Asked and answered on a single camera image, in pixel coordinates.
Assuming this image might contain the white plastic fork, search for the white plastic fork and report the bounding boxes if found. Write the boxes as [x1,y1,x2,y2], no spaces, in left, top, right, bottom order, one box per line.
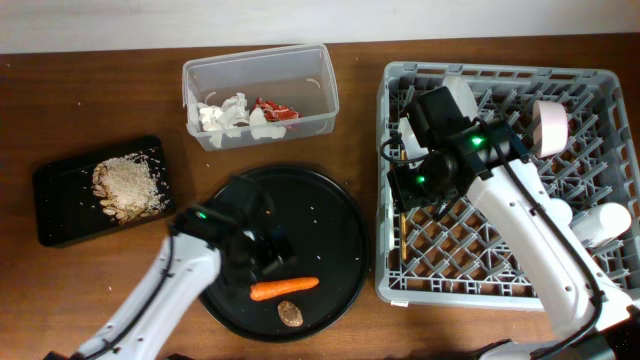
[398,117,429,159]

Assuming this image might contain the grey bowl with food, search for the grey bowl with food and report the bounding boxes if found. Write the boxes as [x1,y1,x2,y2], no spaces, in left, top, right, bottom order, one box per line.
[442,75,478,120]

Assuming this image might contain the orange carrot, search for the orange carrot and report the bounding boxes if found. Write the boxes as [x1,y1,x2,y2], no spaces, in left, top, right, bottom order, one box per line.
[249,277,319,302]

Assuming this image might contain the wooden chopstick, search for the wooden chopstick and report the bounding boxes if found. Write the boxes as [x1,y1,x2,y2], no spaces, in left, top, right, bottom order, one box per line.
[400,149,408,263]

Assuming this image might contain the pink bowl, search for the pink bowl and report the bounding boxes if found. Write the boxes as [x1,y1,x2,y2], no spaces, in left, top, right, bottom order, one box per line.
[533,100,569,158]

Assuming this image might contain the small white tissue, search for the small white tissue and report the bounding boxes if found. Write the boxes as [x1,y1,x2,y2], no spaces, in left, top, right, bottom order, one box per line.
[249,108,286,140]

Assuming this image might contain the brown nut shell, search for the brown nut shell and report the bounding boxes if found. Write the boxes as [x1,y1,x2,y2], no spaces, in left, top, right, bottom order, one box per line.
[277,301,304,328]

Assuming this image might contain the red snack wrapper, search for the red snack wrapper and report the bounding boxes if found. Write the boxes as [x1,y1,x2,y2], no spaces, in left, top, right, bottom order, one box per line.
[254,98,300,122]

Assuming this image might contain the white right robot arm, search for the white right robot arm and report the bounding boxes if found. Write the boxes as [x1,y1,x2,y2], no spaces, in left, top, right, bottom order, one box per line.
[387,87,639,359]

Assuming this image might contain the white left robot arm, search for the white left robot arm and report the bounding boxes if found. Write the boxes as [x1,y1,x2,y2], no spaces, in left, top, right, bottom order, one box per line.
[72,176,292,359]

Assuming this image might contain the grey dishwasher rack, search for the grey dishwasher rack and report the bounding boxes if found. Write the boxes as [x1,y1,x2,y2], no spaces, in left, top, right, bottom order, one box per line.
[375,62,639,311]

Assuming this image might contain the clear plastic waste bin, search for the clear plastic waste bin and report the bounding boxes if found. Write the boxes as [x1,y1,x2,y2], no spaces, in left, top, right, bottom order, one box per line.
[182,44,340,151]

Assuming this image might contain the round black tray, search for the round black tray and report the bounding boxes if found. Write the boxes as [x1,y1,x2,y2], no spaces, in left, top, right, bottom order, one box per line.
[200,165,369,343]

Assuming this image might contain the rice and nut shell pile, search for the rice and nut shell pile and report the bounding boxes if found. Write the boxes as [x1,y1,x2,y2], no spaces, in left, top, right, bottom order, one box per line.
[92,151,171,225]

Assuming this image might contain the white cup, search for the white cup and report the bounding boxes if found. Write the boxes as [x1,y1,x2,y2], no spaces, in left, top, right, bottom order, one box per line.
[547,198,573,226]
[571,202,632,248]

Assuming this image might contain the black rectangular bin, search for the black rectangular bin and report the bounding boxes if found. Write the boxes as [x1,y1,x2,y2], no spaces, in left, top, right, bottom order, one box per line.
[32,135,176,248]

